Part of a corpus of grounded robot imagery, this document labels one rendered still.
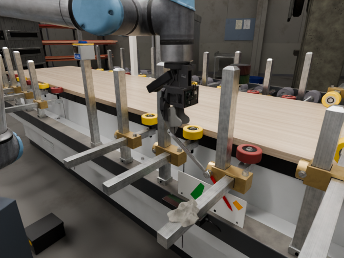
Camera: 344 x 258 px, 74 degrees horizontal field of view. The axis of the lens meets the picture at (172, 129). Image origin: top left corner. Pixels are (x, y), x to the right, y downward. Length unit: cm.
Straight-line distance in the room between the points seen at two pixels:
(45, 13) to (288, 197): 91
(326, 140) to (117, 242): 142
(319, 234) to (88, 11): 56
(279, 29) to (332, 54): 421
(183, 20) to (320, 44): 460
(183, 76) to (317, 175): 39
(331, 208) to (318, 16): 471
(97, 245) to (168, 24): 144
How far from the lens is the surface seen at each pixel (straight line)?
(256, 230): 80
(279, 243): 79
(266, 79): 177
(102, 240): 175
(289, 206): 96
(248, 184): 72
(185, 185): 85
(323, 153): 61
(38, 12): 64
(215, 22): 912
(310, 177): 63
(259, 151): 79
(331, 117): 58
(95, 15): 53
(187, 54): 62
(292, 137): 96
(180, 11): 61
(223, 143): 69
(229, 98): 65
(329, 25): 513
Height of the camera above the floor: 124
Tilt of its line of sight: 21 degrees down
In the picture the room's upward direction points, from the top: straight up
